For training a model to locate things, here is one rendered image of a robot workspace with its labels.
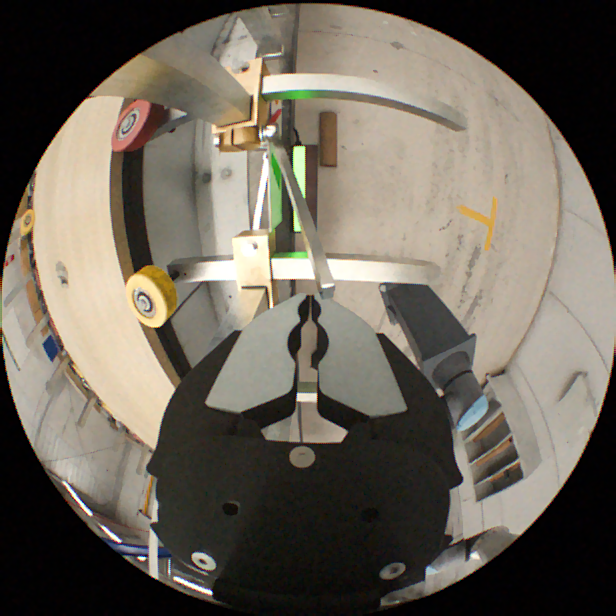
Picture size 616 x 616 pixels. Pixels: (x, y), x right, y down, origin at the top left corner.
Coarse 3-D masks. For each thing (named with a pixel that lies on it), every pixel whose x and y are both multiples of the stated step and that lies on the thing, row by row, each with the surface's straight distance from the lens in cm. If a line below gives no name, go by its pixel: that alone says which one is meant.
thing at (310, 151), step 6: (306, 150) 39; (312, 150) 39; (306, 156) 39; (312, 156) 39; (306, 162) 39; (312, 162) 39; (306, 168) 38; (312, 168) 38; (306, 174) 38; (312, 174) 38; (306, 180) 38; (312, 180) 38; (306, 186) 38; (312, 186) 38; (306, 192) 38; (312, 192) 38; (306, 198) 38; (312, 198) 38; (312, 204) 38; (312, 210) 38; (312, 216) 38
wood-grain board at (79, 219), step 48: (96, 144) 40; (48, 192) 71; (96, 192) 36; (48, 240) 69; (96, 240) 36; (48, 288) 85; (96, 288) 41; (96, 336) 54; (144, 336) 36; (96, 384) 97; (144, 384) 52; (144, 432) 111
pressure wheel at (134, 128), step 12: (132, 108) 33; (144, 108) 30; (156, 108) 30; (120, 120) 34; (132, 120) 31; (144, 120) 29; (156, 120) 30; (120, 132) 33; (132, 132) 29; (144, 132) 29; (168, 132) 38; (120, 144) 31; (132, 144) 30
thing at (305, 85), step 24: (264, 96) 27; (288, 96) 28; (312, 96) 28; (336, 96) 28; (360, 96) 27; (384, 96) 27; (408, 96) 28; (168, 120) 32; (432, 120) 32; (456, 120) 31
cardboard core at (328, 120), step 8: (328, 112) 109; (320, 120) 110; (328, 120) 107; (336, 120) 110; (320, 128) 108; (328, 128) 106; (336, 128) 108; (320, 136) 107; (328, 136) 104; (336, 136) 107; (320, 144) 106; (328, 144) 103; (336, 144) 106; (320, 152) 105; (328, 152) 102; (336, 152) 105; (320, 160) 104; (328, 160) 102; (336, 160) 104
